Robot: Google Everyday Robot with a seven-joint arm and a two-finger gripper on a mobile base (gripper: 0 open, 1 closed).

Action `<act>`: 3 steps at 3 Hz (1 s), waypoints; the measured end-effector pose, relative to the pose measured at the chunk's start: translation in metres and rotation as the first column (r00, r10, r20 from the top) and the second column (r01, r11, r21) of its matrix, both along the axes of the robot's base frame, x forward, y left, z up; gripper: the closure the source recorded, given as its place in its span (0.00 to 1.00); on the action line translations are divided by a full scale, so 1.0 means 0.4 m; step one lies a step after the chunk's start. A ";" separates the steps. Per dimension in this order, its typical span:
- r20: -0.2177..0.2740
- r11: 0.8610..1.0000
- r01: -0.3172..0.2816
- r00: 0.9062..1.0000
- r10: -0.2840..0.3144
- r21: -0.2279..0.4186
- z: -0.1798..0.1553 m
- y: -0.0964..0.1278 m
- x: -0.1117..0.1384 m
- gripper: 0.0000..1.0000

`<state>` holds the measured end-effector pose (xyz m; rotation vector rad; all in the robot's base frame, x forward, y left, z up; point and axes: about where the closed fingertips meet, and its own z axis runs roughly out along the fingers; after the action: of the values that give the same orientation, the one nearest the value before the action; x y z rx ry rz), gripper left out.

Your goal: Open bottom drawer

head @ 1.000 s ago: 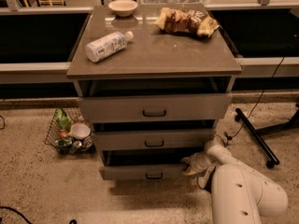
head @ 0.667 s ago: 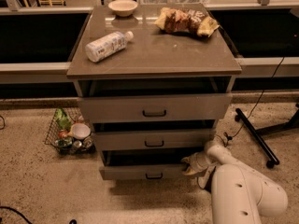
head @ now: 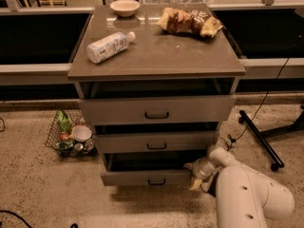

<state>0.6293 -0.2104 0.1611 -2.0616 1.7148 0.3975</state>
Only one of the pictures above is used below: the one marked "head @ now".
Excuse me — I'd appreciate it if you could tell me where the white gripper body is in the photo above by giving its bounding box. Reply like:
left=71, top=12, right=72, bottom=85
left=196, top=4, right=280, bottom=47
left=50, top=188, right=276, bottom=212
left=192, top=158, right=217, bottom=180

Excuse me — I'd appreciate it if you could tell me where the grey drawer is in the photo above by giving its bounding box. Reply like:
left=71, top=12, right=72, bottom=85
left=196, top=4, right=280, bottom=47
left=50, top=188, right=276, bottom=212
left=79, top=96, right=235, bottom=125
left=93, top=131, right=219, bottom=153
left=101, top=150, right=206, bottom=186

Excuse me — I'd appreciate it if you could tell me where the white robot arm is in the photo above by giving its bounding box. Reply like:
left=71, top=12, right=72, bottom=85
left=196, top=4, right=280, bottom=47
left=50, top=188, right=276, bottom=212
left=184, top=145, right=295, bottom=228

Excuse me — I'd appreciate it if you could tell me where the grey drawer cabinet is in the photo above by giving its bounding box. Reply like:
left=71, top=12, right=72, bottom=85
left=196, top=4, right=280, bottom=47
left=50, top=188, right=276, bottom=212
left=67, top=3, right=247, bottom=187

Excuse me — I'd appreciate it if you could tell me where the black wheeled stand base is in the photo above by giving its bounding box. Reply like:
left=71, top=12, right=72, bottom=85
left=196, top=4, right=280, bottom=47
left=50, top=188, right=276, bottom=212
left=238, top=105, right=304, bottom=172

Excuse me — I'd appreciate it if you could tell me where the white bowl in basket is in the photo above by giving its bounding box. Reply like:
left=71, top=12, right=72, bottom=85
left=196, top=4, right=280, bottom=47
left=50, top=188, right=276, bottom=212
left=71, top=125, right=92, bottom=143

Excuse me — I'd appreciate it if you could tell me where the green snack bag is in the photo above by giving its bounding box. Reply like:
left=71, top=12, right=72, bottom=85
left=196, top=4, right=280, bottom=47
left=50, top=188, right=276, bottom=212
left=55, top=110, right=72, bottom=132

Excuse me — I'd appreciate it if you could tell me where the crumpled chip bag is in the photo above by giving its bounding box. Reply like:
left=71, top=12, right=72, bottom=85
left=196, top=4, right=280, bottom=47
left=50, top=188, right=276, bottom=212
left=157, top=8, right=222, bottom=38

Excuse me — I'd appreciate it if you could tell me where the white plastic bottle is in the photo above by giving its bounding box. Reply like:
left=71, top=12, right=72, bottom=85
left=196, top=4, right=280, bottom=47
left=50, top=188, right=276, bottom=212
left=86, top=31, right=136, bottom=64

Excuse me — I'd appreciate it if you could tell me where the beige bowl on cabinet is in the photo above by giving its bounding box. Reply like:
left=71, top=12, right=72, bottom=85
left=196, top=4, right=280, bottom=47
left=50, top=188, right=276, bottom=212
left=110, top=0, right=141, bottom=17

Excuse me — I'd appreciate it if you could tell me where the black cable on floor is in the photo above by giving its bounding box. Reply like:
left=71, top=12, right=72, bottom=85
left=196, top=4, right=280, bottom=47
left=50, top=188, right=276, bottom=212
left=218, top=58, right=291, bottom=151

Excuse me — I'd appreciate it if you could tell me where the wire basket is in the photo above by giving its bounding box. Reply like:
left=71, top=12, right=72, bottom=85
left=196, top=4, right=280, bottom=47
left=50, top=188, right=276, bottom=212
left=46, top=109, right=97, bottom=158

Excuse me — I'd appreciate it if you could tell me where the black cable bottom left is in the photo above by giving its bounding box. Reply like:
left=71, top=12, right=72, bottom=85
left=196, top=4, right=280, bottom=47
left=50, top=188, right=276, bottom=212
left=0, top=203, right=79, bottom=228

